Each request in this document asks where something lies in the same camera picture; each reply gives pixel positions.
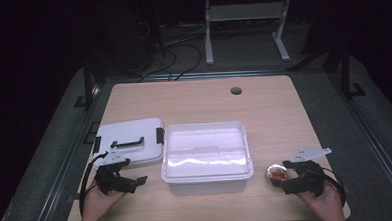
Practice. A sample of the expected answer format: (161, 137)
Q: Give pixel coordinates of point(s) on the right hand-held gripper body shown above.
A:
(308, 179)

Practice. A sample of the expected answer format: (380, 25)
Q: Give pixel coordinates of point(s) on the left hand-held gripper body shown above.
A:
(108, 181)

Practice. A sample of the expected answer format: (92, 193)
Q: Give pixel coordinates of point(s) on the small round red-labelled container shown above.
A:
(277, 174)

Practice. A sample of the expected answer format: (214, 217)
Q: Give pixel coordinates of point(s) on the white storage box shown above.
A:
(206, 156)

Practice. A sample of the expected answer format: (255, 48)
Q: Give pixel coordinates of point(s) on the person's left hand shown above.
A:
(99, 204)

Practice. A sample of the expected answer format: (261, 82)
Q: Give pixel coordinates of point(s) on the person's right hand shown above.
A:
(323, 201)

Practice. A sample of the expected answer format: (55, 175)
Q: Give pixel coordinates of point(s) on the white metal stand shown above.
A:
(246, 11)

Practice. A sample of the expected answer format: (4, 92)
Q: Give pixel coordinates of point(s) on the black frame post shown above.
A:
(346, 74)
(88, 85)

